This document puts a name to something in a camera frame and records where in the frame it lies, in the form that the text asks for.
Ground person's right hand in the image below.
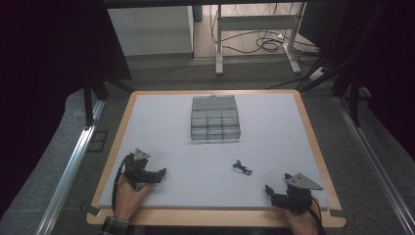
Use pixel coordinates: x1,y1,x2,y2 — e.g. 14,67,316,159
282,201,323,235

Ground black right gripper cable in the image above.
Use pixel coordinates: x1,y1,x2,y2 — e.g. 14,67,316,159
307,197,328,235

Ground white foam mat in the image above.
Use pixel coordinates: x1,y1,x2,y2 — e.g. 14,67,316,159
98,93,331,211

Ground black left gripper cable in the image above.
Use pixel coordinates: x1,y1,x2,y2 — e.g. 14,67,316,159
111,154,134,213

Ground clear plastic compartment organizer box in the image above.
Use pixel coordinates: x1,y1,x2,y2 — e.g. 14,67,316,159
190,94,242,142

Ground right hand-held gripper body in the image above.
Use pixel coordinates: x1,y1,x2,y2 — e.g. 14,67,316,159
271,172,324,216

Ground black floor cables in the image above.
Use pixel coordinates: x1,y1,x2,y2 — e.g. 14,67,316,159
208,3,322,67

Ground person's left hand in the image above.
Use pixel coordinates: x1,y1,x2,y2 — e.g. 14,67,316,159
113,174,153,222

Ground aluminium rail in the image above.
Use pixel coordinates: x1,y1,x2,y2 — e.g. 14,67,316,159
33,98,107,235
334,95,415,235

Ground black metal stand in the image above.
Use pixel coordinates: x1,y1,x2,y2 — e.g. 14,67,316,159
295,6,390,128
81,76,135,128

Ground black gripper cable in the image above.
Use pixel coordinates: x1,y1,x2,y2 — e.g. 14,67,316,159
111,154,134,213
307,197,328,235

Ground white cabinet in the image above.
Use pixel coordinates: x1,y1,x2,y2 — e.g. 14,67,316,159
107,5,196,57

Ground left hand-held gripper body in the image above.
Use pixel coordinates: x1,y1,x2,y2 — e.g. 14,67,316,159
122,148,163,191

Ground white metal desk frame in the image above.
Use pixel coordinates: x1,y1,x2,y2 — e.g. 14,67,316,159
214,2,306,77

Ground black curtain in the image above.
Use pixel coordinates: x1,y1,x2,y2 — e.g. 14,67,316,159
0,0,133,216
298,0,415,161

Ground patterned dark wristband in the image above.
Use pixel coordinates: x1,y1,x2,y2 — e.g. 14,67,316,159
98,214,130,235

